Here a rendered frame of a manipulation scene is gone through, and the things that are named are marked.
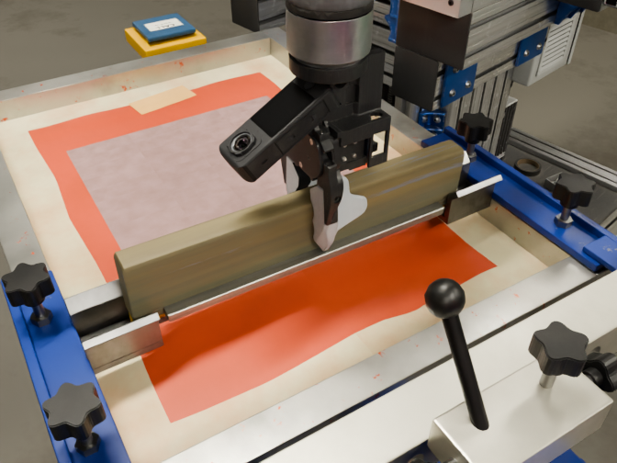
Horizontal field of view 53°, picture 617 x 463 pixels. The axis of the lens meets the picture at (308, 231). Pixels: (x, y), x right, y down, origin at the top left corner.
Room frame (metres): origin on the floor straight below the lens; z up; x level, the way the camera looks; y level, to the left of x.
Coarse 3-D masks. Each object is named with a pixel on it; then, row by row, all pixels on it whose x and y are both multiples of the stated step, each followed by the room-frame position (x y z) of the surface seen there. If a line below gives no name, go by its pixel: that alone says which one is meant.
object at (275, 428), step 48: (192, 48) 1.08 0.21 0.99; (240, 48) 1.10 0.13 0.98; (0, 96) 0.90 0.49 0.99; (48, 96) 0.92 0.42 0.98; (96, 96) 0.96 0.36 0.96; (0, 192) 0.64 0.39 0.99; (0, 240) 0.55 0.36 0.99; (528, 240) 0.57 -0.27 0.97; (528, 288) 0.47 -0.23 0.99; (576, 288) 0.47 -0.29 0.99; (432, 336) 0.40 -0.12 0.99; (480, 336) 0.40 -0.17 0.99; (336, 384) 0.35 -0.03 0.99; (384, 384) 0.35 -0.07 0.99; (240, 432) 0.30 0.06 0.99; (288, 432) 0.30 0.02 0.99
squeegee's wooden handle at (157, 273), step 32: (416, 160) 0.59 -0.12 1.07; (448, 160) 0.60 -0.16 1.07; (352, 192) 0.53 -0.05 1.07; (384, 192) 0.55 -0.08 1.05; (416, 192) 0.58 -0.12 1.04; (448, 192) 0.60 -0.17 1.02; (224, 224) 0.47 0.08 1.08; (256, 224) 0.47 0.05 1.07; (288, 224) 0.49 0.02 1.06; (352, 224) 0.53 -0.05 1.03; (128, 256) 0.42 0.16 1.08; (160, 256) 0.42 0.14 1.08; (192, 256) 0.44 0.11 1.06; (224, 256) 0.45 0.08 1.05; (256, 256) 0.47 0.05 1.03; (288, 256) 0.49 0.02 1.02; (128, 288) 0.40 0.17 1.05; (160, 288) 0.42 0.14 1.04; (192, 288) 0.43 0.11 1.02
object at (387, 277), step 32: (192, 96) 0.96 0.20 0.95; (224, 96) 0.96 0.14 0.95; (256, 96) 0.96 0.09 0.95; (192, 128) 0.86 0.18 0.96; (224, 128) 0.86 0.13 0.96; (224, 160) 0.77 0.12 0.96; (256, 192) 0.69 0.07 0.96; (416, 224) 0.62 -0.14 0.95; (352, 256) 0.56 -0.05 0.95; (384, 256) 0.56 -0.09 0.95; (416, 256) 0.56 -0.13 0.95; (448, 256) 0.56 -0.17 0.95; (480, 256) 0.56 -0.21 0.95; (320, 288) 0.50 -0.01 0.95; (352, 288) 0.50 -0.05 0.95; (384, 288) 0.50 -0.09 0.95; (416, 288) 0.50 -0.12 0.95; (352, 320) 0.46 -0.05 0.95
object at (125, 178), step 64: (64, 128) 0.86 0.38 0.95; (128, 128) 0.86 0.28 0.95; (64, 192) 0.69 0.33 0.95; (128, 192) 0.69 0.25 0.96; (192, 192) 0.69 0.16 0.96; (192, 320) 0.46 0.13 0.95; (256, 320) 0.46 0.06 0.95; (320, 320) 0.46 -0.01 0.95; (192, 384) 0.37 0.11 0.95; (256, 384) 0.37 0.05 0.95
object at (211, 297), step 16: (432, 208) 0.58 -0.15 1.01; (384, 224) 0.55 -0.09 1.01; (400, 224) 0.55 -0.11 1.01; (352, 240) 0.52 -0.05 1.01; (368, 240) 0.53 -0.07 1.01; (304, 256) 0.49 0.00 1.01; (320, 256) 0.50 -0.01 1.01; (256, 272) 0.47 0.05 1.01; (272, 272) 0.47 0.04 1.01; (288, 272) 0.48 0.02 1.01; (224, 288) 0.44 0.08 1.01; (240, 288) 0.45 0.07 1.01; (176, 304) 0.42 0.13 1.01; (192, 304) 0.42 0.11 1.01; (208, 304) 0.43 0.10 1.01
